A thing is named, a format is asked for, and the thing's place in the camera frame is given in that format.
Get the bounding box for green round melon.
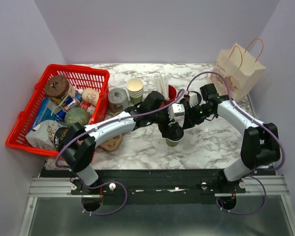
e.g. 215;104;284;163
64;107;91;127

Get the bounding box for blue red can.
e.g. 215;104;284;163
55;93;82;120

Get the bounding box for beige paper bag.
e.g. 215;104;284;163
212;43;266;102

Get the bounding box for aluminium frame rail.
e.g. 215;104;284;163
19;170;295;236

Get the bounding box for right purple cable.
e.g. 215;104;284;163
186;71;286;216

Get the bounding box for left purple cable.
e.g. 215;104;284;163
54;88;185;216

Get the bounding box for grey toilet paper roll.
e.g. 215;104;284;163
108;88;129;113

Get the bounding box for white wrapped straws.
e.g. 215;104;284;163
153;73;169;99

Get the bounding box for stack of paper cups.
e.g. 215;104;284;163
126;78;144;104

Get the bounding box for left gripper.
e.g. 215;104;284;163
148;103;179;139

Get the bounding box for purple cable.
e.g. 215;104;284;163
54;88;185;216
186;71;286;216

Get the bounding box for black cup lid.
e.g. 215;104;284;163
167;122;184;141

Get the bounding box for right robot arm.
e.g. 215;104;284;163
180;84;281;193

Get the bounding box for black pink can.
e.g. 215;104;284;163
53;127;69;151

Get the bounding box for green paper cup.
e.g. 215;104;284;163
165;139;180;147

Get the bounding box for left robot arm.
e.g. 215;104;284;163
55;91;186;194

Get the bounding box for white snack bag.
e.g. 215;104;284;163
26;120;62;150

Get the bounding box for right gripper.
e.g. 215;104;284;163
182;103;214;129

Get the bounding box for brown cardboard cup carrier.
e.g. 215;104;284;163
98;112;123;152

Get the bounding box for red straw holder cup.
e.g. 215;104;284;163
160;85;177;104

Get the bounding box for brown cork roll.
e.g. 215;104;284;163
44;75;69;99

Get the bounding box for stack of black lids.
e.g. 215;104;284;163
188;91;202;105

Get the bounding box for blue white package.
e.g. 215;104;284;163
30;97;60;130

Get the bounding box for red plastic basket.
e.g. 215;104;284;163
5;64;110;159

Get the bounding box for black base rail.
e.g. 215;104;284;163
30;169;284;206

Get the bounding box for beige bottle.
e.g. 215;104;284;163
81;88;100;106

